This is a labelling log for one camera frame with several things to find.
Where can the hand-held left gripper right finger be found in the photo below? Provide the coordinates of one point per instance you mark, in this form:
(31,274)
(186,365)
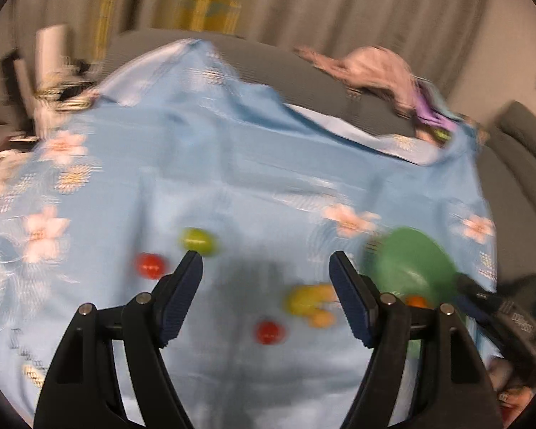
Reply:
(352,304)

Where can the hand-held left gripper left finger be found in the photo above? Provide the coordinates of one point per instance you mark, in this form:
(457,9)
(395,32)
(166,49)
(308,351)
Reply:
(181,300)

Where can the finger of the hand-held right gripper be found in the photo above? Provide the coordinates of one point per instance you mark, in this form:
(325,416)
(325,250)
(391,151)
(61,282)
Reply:
(484,324)
(469,287)

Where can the green plastic bowl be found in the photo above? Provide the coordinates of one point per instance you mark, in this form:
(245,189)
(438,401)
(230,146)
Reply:
(411,266)

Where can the pale orange fruit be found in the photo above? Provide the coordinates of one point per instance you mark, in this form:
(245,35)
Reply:
(321,319)

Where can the dark cloth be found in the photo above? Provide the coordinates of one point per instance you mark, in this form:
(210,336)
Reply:
(525,286)

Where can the red round fruit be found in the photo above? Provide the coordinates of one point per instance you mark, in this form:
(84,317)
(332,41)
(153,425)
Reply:
(270,332)
(151,266)

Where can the yellow lemon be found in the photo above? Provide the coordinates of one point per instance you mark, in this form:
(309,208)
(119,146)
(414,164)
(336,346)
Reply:
(304,299)

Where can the small orange fruit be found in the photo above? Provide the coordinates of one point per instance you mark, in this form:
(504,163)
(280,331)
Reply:
(416,301)

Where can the green apple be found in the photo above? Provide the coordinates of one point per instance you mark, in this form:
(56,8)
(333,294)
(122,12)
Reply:
(199,241)

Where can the light blue floral blanket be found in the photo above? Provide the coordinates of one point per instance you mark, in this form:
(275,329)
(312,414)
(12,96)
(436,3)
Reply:
(250,165)

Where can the purple cloth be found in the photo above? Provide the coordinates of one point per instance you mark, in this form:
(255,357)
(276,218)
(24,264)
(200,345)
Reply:
(431,114)

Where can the pink crumpled cloth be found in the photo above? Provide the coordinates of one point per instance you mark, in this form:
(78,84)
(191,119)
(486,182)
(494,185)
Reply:
(366,71)

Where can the grey sofa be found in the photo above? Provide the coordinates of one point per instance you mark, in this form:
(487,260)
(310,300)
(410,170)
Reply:
(303,76)

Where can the white upright object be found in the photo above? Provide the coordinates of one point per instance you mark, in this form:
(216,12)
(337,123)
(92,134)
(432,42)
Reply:
(51,58)

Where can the beige curtain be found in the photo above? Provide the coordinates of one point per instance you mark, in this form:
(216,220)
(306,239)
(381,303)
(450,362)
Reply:
(339,4)

